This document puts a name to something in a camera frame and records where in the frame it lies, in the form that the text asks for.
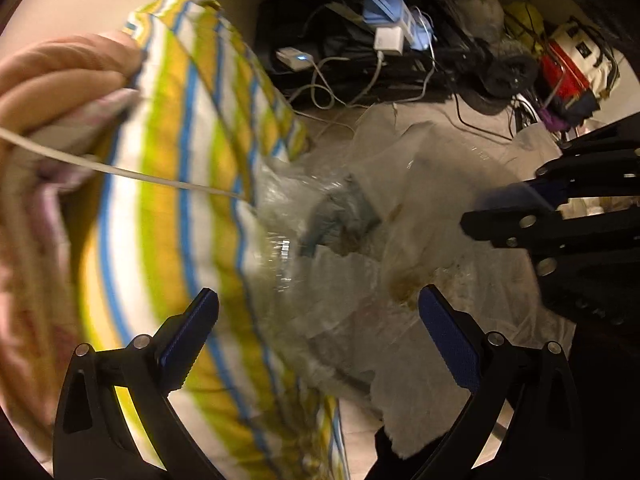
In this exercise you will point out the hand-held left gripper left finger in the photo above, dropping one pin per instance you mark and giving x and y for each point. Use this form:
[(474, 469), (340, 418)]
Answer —
[(192, 330)]

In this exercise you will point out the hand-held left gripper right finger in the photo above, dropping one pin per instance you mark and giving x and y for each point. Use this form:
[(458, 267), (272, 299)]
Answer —
[(447, 335)]

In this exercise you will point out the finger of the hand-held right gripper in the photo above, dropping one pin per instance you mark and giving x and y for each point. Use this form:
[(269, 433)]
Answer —
[(547, 192), (500, 225)]

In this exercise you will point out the large clear plastic bag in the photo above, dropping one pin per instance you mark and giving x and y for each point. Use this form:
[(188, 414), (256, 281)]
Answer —
[(450, 185)]

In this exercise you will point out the white plastic bag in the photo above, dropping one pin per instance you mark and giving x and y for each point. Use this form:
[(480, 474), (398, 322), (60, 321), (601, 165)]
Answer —
[(300, 240)]

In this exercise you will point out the black wheeled object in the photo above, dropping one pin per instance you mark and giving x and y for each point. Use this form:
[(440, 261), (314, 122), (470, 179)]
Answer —
[(510, 75)]

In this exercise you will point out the red and white bag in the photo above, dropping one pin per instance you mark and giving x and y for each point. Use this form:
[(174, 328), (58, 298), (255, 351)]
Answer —
[(575, 65)]

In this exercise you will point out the striped bed sheet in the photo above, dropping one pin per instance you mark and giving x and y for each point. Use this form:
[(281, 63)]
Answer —
[(175, 160)]

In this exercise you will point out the yellow object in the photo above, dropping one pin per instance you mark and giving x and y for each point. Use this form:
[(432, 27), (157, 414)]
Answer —
[(525, 22)]

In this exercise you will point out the grey furry slipper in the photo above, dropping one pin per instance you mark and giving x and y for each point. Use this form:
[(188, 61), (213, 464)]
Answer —
[(475, 10)]

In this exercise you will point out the white charger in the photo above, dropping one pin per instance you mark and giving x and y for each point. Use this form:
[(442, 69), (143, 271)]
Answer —
[(390, 41)]

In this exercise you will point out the blue power strip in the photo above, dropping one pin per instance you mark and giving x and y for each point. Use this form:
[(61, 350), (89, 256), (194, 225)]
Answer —
[(385, 7)]

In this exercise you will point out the white adapter with light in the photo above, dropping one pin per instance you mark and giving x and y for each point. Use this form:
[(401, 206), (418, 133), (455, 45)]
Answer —
[(294, 59)]

